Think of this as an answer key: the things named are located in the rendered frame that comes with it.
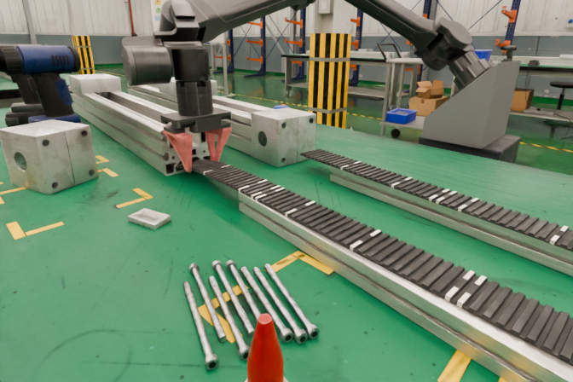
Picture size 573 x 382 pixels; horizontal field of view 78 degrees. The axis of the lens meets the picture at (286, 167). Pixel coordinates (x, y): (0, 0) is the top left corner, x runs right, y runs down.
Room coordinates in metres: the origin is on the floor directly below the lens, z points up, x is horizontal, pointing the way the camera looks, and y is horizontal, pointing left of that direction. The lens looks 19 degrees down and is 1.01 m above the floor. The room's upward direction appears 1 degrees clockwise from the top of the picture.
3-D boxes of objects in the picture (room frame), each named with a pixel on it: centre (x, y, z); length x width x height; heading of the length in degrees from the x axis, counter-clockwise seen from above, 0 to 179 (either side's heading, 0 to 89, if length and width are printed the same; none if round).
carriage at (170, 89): (1.06, 0.29, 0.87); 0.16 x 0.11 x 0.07; 40
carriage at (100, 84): (1.13, 0.60, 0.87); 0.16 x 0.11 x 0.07; 40
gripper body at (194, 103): (0.60, 0.15, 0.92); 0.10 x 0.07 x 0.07; 131
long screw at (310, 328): (0.28, 0.00, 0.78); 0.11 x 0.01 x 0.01; 25
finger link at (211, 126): (0.60, 0.14, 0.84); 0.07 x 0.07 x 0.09; 41
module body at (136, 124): (0.94, 0.44, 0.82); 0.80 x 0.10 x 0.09; 40
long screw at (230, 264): (0.28, 0.04, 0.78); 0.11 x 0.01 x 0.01; 26
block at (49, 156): (0.59, 0.40, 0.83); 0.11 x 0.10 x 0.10; 155
